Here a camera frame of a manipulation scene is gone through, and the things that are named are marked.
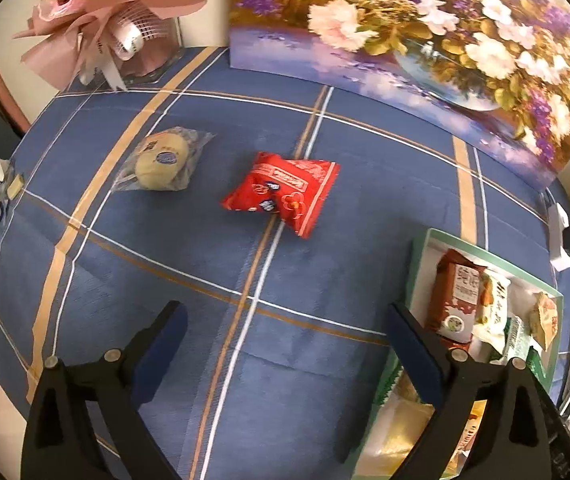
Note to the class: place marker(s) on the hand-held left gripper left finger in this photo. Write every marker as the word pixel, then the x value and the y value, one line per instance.
pixel 165 345

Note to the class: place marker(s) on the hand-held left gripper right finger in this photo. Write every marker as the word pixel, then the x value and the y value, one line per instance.
pixel 410 355

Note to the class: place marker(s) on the red brown snack packet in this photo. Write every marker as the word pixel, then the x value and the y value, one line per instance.
pixel 457 295

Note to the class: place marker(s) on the yellow cake snack packet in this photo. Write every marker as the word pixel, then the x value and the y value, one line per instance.
pixel 400 440

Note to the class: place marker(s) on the green cardboard box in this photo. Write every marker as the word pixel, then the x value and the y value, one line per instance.
pixel 422 270

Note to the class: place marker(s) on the white peanut snack packet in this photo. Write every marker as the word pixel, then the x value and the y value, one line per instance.
pixel 492 310

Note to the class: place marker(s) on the green white cookie packet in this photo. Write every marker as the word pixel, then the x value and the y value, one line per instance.
pixel 512 342

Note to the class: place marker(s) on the orange biscuit packet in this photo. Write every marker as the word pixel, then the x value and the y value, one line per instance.
pixel 545 320

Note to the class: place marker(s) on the bright red snack packet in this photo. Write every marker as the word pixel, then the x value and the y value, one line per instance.
pixel 285 190

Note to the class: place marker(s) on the blue plaid tablecloth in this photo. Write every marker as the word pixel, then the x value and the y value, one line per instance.
pixel 315 305

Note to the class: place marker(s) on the clear bun packet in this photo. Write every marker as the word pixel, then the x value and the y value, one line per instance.
pixel 162 162

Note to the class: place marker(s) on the white charger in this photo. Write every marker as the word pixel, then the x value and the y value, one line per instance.
pixel 560 235

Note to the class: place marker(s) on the clear glass vase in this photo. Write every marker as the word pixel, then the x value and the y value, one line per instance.
pixel 157 57

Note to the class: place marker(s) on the floral painting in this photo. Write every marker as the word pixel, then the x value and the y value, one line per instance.
pixel 415 30

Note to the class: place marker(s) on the pink wrapped bouquet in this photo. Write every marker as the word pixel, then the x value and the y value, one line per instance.
pixel 105 15

